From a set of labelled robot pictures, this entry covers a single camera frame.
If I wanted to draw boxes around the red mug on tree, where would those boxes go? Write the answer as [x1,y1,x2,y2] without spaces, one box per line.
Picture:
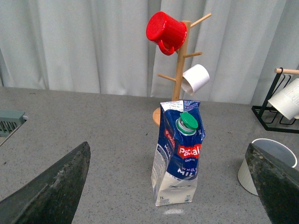
[146,11,187,56]

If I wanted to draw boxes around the black wire mug rack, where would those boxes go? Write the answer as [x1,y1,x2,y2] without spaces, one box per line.
[251,68,299,134]

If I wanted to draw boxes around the wooden mug tree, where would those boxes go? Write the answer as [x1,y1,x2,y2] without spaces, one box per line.
[152,13,212,128]

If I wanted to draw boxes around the cream ribbed hanging mug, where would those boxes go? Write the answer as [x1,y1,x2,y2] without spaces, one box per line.
[268,78,299,120]

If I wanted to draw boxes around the blue Pascual milk carton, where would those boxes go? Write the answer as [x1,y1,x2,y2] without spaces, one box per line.
[151,100,205,206]

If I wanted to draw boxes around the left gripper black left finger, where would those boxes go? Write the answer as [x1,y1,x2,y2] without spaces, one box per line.
[0,142,91,224]

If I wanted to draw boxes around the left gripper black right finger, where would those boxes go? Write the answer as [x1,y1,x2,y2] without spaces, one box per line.
[245,143,299,224]

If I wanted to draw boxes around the green dish rack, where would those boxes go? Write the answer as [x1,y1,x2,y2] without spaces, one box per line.
[0,109,28,137]

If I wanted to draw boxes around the cream HOME mug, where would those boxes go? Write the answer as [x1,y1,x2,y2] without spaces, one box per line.
[237,138,298,196]

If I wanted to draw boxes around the white mug on tree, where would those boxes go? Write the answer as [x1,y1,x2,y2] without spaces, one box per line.
[181,64,210,96]

